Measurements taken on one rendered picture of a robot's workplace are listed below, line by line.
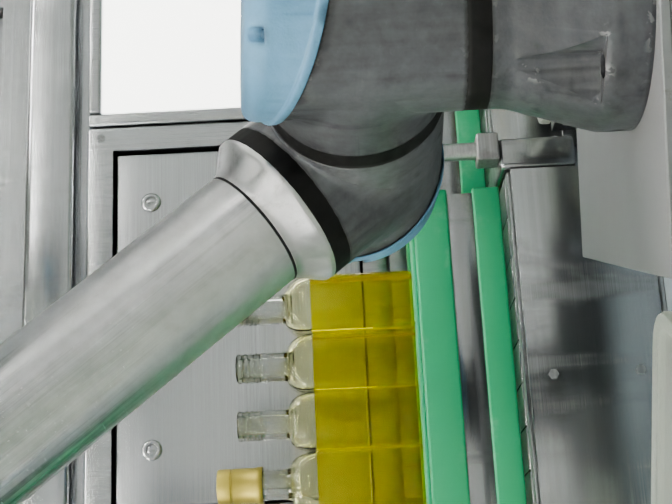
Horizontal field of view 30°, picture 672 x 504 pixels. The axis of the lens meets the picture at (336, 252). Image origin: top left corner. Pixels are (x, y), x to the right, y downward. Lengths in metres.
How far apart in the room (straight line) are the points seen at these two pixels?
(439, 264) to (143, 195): 0.44
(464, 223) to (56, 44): 0.61
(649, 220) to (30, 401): 0.38
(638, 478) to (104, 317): 0.51
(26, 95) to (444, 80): 0.91
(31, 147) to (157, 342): 0.75
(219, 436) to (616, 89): 0.77
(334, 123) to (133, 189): 0.73
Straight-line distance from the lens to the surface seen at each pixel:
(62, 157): 1.49
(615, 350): 1.11
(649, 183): 0.73
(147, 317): 0.78
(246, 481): 1.22
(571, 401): 1.10
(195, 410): 1.38
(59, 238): 1.46
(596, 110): 0.73
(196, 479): 1.37
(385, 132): 0.76
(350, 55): 0.70
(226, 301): 0.79
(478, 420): 1.10
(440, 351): 1.11
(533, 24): 0.70
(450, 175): 1.26
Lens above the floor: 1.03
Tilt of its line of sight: 1 degrees up
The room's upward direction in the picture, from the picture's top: 93 degrees counter-clockwise
